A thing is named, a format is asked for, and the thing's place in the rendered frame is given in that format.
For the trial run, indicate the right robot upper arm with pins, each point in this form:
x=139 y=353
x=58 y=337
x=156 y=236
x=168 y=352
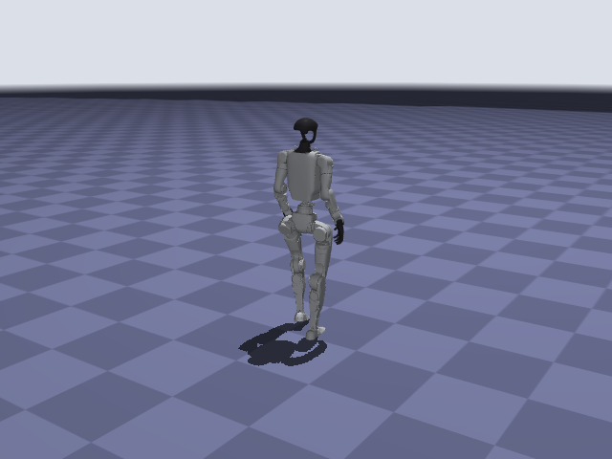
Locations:
x=325 y=163

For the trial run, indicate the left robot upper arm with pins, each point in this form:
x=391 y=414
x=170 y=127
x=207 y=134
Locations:
x=281 y=173

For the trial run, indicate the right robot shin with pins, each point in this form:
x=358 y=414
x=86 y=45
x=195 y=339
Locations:
x=316 y=298

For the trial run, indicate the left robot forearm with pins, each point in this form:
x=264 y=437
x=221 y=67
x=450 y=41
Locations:
x=283 y=202

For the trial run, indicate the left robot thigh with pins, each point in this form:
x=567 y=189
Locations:
x=293 y=240

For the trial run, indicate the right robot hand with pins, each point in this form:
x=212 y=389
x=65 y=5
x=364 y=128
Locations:
x=339 y=227

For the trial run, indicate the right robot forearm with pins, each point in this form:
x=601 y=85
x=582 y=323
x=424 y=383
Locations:
x=333 y=207

